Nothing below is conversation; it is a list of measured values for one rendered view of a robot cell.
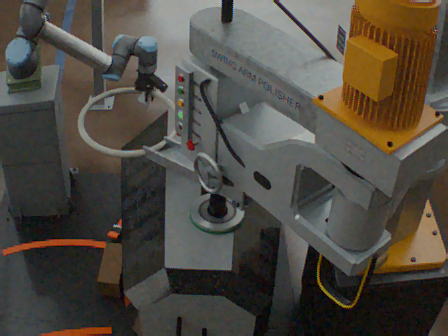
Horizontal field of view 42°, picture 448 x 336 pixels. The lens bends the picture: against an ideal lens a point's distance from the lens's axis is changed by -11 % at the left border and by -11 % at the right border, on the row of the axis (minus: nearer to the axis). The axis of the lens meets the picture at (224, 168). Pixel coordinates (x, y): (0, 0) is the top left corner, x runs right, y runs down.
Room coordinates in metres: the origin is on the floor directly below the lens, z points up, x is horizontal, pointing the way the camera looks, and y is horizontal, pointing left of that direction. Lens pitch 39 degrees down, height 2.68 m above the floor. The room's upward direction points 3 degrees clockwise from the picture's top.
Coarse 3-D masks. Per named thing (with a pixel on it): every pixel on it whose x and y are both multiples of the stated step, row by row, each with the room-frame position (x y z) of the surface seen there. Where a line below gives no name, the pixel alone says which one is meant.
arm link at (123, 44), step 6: (120, 36) 2.65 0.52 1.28; (126, 36) 2.65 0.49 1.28; (114, 42) 2.63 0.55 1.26; (120, 42) 2.62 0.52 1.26; (126, 42) 2.62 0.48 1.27; (132, 42) 2.61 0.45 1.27; (114, 48) 2.62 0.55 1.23; (120, 48) 2.60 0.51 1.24; (126, 48) 2.60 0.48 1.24; (132, 48) 2.59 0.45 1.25; (120, 54) 2.57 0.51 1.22; (126, 54) 2.58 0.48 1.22; (132, 54) 2.59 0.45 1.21
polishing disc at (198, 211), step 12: (192, 204) 1.94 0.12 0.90; (204, 204) 1.95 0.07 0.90; (228, 204) 1.96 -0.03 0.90; (192, 216) 1.88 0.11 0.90; (204, 216) 1.88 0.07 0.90; (228, 216) 1.89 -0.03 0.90; (240, 216) 1.89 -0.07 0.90; (204, 228) 1.82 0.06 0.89; (216, 228) 1.82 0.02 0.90; (228, 228) 1.82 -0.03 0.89
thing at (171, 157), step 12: (168, 144) 2.25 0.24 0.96; (180, 144) 2.19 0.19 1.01; (144, 156) 2.19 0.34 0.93; (156, 156) 2.12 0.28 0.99; (168, 156) 2.16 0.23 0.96; (180, 156) 2.15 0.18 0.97; (168, 168) 2.06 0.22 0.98; (180, 168) 2.00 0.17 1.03; (192, 168) 1.96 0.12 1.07; (192, 180) 1.94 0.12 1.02; (204, 180) 1.89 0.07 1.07; (216, 180) 1.85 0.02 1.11; (228, 192) 1.78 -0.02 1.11
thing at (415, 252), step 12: (432, 216) 2.05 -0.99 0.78; (420, 228) 1.97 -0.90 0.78; (432, 228) 1.97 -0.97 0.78; (408, 240) 1.89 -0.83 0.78; (420, 240) 1.89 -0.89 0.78; (432, 240) 1.89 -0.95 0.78; (396, 252) 1.82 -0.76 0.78; (408, 252) 1.81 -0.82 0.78; (420, 252) 1.81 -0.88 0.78; (432, 252) 1.81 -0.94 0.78; (444, 252) 1.81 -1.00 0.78; (384, 264) 1.74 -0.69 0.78; (396, 264) 1.74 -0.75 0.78; (408, 264) 1.74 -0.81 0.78; (420, 264) 1.74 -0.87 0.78; (432, 264) 1.75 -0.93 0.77
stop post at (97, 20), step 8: (96, 0) 3.93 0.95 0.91; (96, 8) 3.93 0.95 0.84; (96, 16) 3.93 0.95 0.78; (96, 24) 3.93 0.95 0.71; (96, 32) 3.93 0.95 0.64; (96, 40) 3.93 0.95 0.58; (96, 48) 3.93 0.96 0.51; (96, 72) 3.93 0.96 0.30; (96, 80) 3.93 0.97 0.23; (104, 80) 3.97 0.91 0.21; (96, 88) 3.93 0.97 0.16; (104, 88) 3.96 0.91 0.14; (112, 96) 4.05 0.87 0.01; (96, 104) 3.93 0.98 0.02; (104, 104) 3.94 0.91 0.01; (112, 104) 3.95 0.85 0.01
